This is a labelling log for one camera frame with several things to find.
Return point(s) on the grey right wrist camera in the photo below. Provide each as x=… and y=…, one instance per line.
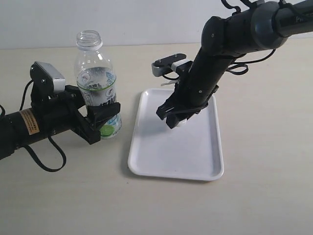
x=168, y=64

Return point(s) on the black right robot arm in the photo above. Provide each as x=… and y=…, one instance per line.
x=264, y=25

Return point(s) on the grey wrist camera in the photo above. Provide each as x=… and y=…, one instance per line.
x=168, y=64
x=47, y=81

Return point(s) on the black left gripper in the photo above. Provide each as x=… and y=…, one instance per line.
x=61, y=113

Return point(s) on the white bottle cap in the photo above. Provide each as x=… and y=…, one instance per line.
x=182, y=123

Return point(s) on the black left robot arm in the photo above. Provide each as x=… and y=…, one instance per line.
x=16, y=130

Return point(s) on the white rectangular plastic tray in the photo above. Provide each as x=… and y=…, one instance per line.
x=192, y=152

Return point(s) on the clear plastic drink bottle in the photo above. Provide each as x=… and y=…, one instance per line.
x=94, y=71

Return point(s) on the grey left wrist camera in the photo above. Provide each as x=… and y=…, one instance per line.
x=47, y=81

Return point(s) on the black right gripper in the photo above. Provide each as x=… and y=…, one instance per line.
x=174, y=111

